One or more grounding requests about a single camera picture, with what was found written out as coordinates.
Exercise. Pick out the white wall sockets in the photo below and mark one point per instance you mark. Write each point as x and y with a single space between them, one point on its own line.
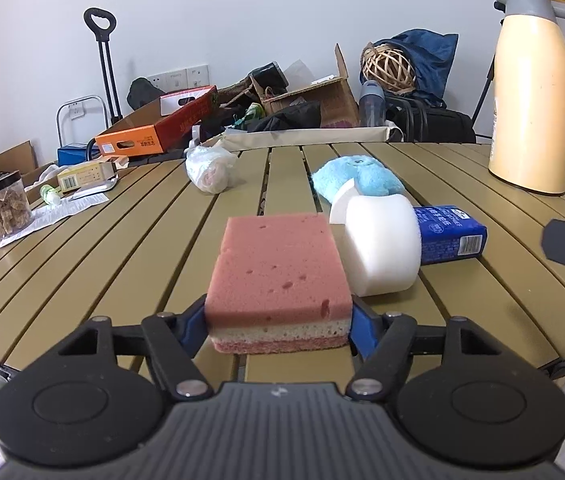
178 77

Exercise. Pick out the chrome tube frame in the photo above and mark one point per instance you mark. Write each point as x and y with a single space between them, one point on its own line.
82 105

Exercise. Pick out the black cloth bundle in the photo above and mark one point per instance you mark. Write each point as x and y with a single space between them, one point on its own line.
145 94

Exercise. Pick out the white paper sheets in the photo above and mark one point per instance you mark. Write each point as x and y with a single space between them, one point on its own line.
47 217

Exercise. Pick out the khaki folding table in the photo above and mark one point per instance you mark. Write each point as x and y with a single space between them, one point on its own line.
112 260

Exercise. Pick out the open cardboard box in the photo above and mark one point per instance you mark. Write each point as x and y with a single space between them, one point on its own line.
327 97

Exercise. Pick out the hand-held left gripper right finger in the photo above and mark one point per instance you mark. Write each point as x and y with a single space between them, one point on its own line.
365 327

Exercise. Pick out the pale yellow small box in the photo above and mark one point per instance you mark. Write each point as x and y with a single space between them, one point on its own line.
85 176

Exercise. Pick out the clear jar of brown snacks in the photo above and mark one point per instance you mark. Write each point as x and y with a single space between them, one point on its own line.
6 207

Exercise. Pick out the small green white bottle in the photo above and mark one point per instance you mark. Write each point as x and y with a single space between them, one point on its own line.
51 195

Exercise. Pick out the black duffel bag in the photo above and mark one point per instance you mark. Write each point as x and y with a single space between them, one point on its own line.
437 122

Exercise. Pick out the dark blue bag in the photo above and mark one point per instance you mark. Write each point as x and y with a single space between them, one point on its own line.
432 60

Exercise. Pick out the rattan ball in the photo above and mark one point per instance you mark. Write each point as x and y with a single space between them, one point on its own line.
387 67

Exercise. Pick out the small blue box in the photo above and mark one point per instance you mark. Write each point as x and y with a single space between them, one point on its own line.
75 155

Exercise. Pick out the light blue plush toy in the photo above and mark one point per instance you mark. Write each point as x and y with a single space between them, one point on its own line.
357 177

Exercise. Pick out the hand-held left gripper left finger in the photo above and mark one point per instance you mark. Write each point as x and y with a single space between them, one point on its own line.
193 325

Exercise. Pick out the grey blue water bottle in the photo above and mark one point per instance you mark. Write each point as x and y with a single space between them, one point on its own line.
372 105

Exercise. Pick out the black clothing pile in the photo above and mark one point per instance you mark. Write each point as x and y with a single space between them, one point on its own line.
287 119

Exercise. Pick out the black rectangular case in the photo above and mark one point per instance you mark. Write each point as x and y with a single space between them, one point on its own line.
270 77

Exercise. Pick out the cream thermos jug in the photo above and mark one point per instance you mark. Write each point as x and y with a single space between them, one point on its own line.
532 100

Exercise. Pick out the white foam block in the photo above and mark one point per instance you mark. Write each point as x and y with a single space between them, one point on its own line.
387 245

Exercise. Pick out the clear plastic bag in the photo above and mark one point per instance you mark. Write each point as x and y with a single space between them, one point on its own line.
210 170

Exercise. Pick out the brown cardboard box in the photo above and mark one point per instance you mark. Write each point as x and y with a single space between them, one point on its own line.
7 157

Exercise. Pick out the black stand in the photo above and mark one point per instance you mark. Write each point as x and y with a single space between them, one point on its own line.
485 95

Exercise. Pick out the pink layered sponge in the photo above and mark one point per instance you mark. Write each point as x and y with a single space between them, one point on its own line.
277 270

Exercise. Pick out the blue tissue packet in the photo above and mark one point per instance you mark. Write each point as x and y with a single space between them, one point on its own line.
450 237

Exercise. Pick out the orange cardboard box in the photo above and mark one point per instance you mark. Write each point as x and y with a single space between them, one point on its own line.
152 130

